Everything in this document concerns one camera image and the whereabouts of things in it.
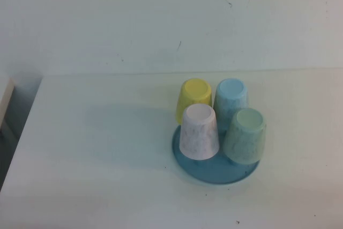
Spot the green marbled plastic cup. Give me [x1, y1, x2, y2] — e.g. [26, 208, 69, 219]
[222, 107, 267, 165]

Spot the yellow plastic cup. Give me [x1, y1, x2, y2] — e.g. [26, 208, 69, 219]
[175, 78, 213, 125]

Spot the pale pink marbled cup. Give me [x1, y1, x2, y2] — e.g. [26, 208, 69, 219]
[178, 103, 221, 161]

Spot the light blue marbled cup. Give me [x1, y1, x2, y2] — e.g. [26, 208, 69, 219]
[213, 78, 249, 135]

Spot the blue round cup stand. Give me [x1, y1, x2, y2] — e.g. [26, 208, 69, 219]
[171, 124, 261, 186]

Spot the beige board edge strip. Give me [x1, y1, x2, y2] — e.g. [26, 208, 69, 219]
[0, 77, 14, 128]

